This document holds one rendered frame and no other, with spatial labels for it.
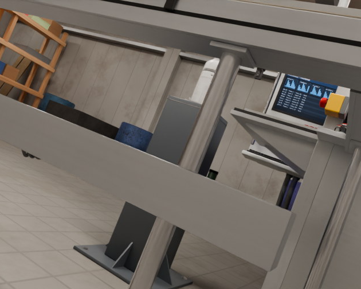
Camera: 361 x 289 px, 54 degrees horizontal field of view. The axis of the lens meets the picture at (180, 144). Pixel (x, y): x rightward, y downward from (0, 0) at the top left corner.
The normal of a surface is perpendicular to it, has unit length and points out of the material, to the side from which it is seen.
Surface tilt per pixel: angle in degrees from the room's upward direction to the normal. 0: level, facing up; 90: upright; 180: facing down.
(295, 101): 90
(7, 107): 90
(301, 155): 90
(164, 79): 90
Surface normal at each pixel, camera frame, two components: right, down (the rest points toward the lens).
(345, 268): -0.39, -0.21
